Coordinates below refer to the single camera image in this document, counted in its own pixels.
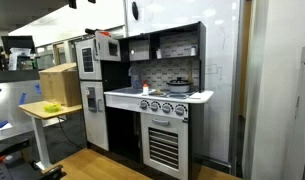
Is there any white and red shaker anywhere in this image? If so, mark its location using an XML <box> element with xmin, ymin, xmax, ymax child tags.
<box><xmin>142</xmin><ymin>79</ymin><xmax>150</xmax><ymax>96</ymax></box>

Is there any black pot lid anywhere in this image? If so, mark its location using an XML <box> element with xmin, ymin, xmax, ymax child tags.
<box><xmin>167</xmin><ymin>76</ymin><xmax>194</xmax><ymax>87</ymax></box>

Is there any grey toy sink basin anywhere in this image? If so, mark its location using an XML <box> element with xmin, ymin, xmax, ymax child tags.
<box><xmin>108</xmin><ymin>86</ymin><xmax>145</xmax><ymax>95</ymax></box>

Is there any grey pot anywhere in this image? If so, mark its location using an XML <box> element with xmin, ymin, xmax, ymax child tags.
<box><xmin>165</xmin><ymin>81</ymin><xmax>194</xmax><ymax>94</ymax></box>

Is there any grey stove knob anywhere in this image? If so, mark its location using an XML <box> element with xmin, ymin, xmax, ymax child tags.
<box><xmin>174</xmin><ymin>104</ymin><xmax>189</xmax><ymax>117</ymax></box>
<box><xmin>138</xmin><ymin>99</ymin><xmax>150</xmax><ymax>111</ymax></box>
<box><xmin>149</xmin><ymin>101</ymin><xmax>161</xmax><ymax>113</ymax></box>
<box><xmin>160</xmin><ymin>102</ymin><xmax>174</xmax><ymax>115</ymax></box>

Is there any toy kitchen playset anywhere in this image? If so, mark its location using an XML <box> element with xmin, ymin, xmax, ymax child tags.
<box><xmin>74</xmin><ymin>21</ymin><xmax>215</xmax><ymax>180</ymax></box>

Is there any grey toy faucet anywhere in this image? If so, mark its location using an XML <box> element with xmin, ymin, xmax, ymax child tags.
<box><xmin>127</xmin><ymin>65</ymin><xmax>144</xmax><ymax>90</ymax></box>

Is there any white toy oven door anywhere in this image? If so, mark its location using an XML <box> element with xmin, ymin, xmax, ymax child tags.
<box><xmin>140</xmin><ymin>112</ymin><xmax>189</xmax><ymax>180</ymax></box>

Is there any toy refrigerator with chalkboard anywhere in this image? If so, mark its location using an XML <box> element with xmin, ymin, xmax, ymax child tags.
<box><xmin>74</xmin><ymin>37</ymin><xmax>103</xmax><ymax>82</ymax></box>

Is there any fridge door with dispenser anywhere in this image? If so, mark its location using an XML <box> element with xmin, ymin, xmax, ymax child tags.
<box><xmin>79</xmin><ymin>80</ymin><xmax>110</xmax><ymax>152</ymax></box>

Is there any white toy microwave door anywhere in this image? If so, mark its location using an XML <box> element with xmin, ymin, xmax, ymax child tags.
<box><xmin>94</xmin><ymin>30</ymin><xmax>122</xmax><ymax>63</ymax></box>

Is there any white whiteboard panel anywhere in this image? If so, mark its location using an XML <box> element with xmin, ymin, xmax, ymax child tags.
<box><xmin>124</xmin><ymin>0</ymin><xmax>242</xmax><ymax>165</ymax></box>

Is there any large brown cardboard box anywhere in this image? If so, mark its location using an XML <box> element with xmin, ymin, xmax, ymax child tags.
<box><xmin>38</xmin><ymin>62</ymin><xmax>83</xmax><ymax>108</ymax></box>

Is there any yellow green sponge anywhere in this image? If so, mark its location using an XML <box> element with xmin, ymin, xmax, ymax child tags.
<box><xmin>42</xmin><ymin>102</ymin><xmax>63</xmax><ymax>114</ymax></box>

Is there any wooden side table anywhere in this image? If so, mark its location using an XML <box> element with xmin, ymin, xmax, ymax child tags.
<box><xmin>18</xmin><ymin>100</ymin><xmax>83</xmax><ymax>172</ymax></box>

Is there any clear plastic container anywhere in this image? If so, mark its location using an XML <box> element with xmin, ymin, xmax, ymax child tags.
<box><xmin>8</xmin><ymin>47</ymin><xmax>33</xmax><ymax>72</ymax></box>

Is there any black computer monitor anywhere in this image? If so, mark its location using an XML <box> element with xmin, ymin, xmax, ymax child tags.
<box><xmin>0</xmin><ymin>35</ymin><xmax>37</xmax><ymax>55</ymax></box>

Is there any black floor cable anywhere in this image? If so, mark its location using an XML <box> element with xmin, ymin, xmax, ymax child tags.
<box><xmin>57</xmin><ymin>115</ymin><xmax>84</xmax><ymax>150</ymax></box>

